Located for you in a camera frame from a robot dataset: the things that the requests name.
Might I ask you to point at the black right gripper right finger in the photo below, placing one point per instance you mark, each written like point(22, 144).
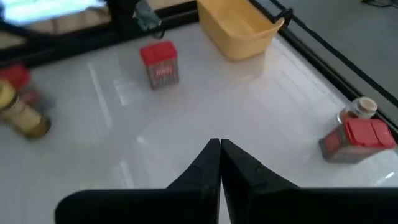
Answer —
point(280, 205)

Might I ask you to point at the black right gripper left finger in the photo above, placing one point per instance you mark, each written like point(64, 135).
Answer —
point(155, 205)

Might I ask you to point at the red-lidded smoked paprika tin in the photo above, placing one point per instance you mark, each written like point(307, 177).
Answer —
point(160, 71)
point(15, 76)
point(357, 140)

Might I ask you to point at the cork-stoppered glass spice jar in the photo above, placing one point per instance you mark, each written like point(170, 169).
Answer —
point(362, 107)

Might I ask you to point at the yellow-lidded crunchy onion jar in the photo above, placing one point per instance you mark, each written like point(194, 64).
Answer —
point(21, 118)

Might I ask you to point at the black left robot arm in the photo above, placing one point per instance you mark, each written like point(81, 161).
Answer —
point(122, 15)

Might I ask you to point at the yellow plastic bin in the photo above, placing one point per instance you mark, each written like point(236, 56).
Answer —
point(236, 34)

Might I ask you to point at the white box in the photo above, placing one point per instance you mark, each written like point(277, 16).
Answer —
point(46, 9)

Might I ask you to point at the black aluminium table frame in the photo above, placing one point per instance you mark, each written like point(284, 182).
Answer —
point(77, 40)

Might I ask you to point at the grey frame bracket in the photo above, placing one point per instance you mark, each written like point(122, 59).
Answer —
point(146, 17)

